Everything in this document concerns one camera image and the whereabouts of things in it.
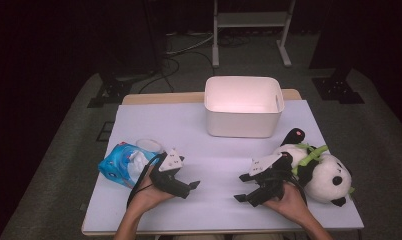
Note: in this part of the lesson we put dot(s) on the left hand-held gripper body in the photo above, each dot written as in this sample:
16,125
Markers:
165,181

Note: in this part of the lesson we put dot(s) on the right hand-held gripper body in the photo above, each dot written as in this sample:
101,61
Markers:
272,186

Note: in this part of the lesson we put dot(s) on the white wet wipe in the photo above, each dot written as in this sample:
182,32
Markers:
137,165

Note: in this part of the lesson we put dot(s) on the blue wet wipes pack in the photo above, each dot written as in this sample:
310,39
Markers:
117,163

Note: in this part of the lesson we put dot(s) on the panda plush toy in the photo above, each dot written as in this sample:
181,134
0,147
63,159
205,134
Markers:
322,173

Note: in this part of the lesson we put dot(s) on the white plastic storage box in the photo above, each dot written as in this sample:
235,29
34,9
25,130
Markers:
242,123

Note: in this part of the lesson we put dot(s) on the person's left hand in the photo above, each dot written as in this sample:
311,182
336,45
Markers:
149,196

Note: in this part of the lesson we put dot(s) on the person's right hand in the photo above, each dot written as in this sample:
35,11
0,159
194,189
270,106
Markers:
294,205

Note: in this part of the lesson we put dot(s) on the dark floor plate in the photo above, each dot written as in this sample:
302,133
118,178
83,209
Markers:
105,131

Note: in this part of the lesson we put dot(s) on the black stand base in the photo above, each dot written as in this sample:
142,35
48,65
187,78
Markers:
337,89
110,90

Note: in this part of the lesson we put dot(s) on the white metal stand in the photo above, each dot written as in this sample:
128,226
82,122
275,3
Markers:
252,19

